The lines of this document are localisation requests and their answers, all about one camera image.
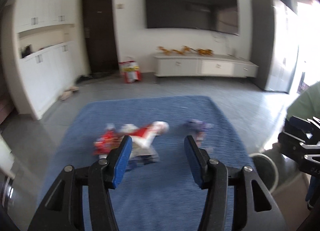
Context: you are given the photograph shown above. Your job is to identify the red snack bag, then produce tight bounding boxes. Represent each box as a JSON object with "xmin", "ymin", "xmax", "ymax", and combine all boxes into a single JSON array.
[{"xmin": 94, "ymin": 124, "xmax": 123, "ymax": 156}]

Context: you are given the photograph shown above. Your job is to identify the round trash bin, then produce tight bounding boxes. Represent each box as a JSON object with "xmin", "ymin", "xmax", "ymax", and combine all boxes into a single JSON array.
[{"xmin": 249, "ymin": 153, "xmax": 279, "ymax": 193}]

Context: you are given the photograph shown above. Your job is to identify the purple wrapper far right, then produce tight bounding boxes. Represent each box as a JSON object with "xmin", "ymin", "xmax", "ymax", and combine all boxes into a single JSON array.
[{"xmin": 184, "ymin": 119, "xmax": 213, "ymax": 147}]

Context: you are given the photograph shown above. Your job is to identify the person in green shirt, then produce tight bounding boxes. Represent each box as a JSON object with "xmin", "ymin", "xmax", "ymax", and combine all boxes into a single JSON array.
[{"xmin": 286, "ymin": 82, "xmax": 320, "ymax": 121}]

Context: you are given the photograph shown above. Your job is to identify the blue shaggy rug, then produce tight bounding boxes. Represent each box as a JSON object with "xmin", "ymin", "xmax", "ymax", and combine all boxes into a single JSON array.
[{"xmin": 39, "ymin": 95, "xmax": 253, "ymax": 230}]

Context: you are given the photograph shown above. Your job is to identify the red white shopping bag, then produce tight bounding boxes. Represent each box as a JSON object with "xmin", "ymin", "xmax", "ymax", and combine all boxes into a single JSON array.
[{"xmin": 118, "ymin": 57, "xmax": 142, "ymax": 83}]

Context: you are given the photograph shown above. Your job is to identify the beige slippers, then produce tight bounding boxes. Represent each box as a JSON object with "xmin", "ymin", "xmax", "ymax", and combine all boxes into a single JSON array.
[{"xmin": 59, "ymin": 86, "xmax": 79, "ymax": 101}]

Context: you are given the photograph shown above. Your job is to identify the white tv console cabinet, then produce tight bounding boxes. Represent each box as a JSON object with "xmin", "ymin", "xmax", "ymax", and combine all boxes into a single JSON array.
[{"xmin": 154, "ymin": 54, "xmax": 258, "ymax": 78}]

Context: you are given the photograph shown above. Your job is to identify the golden tiger ornament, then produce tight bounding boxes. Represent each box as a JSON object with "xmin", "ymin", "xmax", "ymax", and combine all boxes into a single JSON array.
[{"xmin": 196, "ymin": 49, "xmax": 214, "ymax": 56}]

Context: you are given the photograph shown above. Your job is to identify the golden dragon ornament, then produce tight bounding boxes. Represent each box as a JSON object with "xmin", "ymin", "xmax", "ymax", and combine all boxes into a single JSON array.
[{"xmin": 157, "ymin": 46, "xmax": 196, "ymax": 55}]

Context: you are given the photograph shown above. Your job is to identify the dark tall cabinet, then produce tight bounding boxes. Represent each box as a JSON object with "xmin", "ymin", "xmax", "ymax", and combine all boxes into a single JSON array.
[{"xmin": 250, "ymin": 0, "xmax": 298, "ymax": 93}]

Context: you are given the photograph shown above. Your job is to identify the dark brown entrance door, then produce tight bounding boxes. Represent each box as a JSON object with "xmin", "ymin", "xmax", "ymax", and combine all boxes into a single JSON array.
[{"xmin": 82, "ymin": 0, "xmax": 119, "ymax": 74}]

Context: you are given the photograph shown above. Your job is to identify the white wall cabinet unit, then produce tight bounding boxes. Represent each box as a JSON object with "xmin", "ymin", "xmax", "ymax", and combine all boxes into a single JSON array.
[{"xmin": 5, "ymin": 0, "xmax": 79, "ymax": 120}]

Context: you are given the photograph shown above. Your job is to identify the wall mounted black television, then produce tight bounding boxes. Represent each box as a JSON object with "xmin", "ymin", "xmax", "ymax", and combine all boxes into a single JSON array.
[{"xmin": 145, "ymin": 0, "xmax": 239, "ymax": 35}]

